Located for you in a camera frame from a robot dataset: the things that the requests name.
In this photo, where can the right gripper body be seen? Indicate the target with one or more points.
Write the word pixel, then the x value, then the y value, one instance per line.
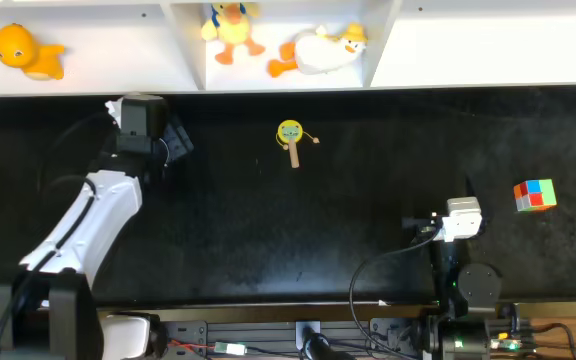
pixel 418 221

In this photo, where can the many-coloured puzzle cube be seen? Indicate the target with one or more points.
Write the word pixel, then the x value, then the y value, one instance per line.
pixel 535 196

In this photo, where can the yellow rattle drum toy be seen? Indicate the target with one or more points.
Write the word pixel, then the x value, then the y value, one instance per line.
pixel 289 132

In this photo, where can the orange toy figure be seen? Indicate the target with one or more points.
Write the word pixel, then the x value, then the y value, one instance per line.
pixel 23 52

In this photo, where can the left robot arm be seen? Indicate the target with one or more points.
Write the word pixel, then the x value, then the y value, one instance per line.
pixel 103 210

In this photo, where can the white plush duck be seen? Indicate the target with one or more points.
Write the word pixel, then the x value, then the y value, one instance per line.
pixel 323 52

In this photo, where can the yellow plush duck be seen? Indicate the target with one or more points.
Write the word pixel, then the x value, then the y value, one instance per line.
pixel 233 30

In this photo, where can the white shelf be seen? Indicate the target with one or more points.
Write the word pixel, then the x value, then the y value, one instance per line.
pixel 118 60

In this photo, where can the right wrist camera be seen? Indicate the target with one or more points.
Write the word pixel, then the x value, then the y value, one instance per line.
pixel 460 217

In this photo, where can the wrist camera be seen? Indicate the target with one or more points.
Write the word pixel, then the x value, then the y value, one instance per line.
pixel 460 217
pixel 114 111

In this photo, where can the mounting rail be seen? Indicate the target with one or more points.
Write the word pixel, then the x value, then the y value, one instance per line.
pixel 268 336

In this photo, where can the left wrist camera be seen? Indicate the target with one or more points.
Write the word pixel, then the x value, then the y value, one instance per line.
pixel 114 111

